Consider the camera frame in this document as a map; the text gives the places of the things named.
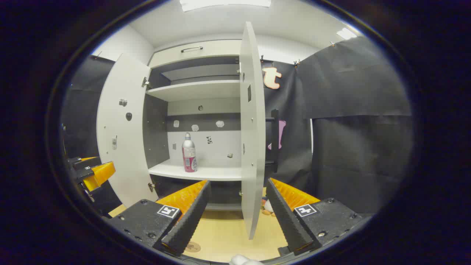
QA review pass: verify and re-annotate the white cabinet shelf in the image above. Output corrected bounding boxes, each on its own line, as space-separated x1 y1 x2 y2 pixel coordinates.
148 159 242 181
161 64 240 81
146 80 241 102

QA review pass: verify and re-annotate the white cabinet drawer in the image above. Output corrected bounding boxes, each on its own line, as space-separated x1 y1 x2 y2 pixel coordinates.
149 39 242 68

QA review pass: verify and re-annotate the silver bottle with red label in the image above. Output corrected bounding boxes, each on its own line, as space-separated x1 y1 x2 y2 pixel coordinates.
182 132 198 173

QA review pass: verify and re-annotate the white and grey cabinet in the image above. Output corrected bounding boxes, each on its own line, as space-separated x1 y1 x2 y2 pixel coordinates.
143 39 243 211

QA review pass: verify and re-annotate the black door handle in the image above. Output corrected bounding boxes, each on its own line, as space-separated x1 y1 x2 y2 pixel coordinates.
266 109 280 173

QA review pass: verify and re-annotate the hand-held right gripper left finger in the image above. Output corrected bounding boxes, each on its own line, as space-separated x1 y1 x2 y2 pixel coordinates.
107 180 212 257

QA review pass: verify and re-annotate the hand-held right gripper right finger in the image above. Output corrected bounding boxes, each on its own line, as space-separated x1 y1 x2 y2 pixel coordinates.
266 178 363 256

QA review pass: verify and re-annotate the black backdrop cloth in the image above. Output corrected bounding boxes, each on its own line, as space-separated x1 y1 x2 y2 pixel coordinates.
296 36 414 216
259 59 313 192
61 55 122 216

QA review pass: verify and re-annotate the penguin plush toy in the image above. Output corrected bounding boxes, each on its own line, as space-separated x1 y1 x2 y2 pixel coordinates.
261 197 275 216

